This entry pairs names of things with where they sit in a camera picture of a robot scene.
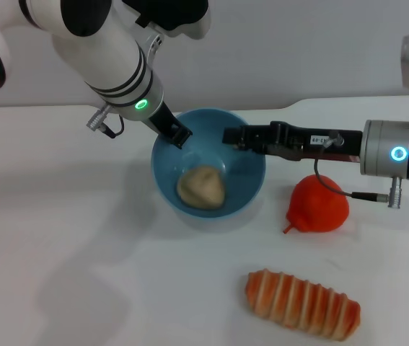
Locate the orange striped bread loaf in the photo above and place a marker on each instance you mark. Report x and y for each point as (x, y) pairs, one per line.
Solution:
(301, 304)

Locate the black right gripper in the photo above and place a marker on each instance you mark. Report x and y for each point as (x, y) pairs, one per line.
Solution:
(312, 142)

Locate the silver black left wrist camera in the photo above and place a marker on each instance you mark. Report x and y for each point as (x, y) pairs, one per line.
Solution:
(175, 14)

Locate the blue bowl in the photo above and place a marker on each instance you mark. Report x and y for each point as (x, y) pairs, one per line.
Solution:
(204, 166)

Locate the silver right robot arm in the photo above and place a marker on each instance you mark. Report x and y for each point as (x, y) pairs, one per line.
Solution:
(399, 153)

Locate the beige potato toy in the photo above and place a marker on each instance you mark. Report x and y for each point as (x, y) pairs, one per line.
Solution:
(200, 187)

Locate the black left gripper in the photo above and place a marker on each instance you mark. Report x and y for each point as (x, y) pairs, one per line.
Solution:
(162, 120)

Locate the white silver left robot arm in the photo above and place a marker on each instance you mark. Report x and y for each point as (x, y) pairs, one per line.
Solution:
(99, 54)

